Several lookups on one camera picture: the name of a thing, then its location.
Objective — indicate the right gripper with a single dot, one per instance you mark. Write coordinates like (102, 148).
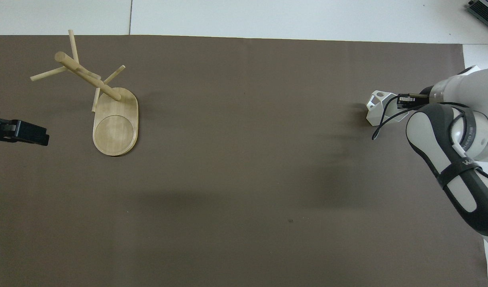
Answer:
(426, 95)

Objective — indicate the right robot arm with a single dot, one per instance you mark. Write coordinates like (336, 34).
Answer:
(467, 87)

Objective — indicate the wooden cup rack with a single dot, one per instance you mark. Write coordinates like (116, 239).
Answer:
(116, 131)

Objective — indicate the grey electronic device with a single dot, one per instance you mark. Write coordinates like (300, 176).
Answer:
(485, 10)

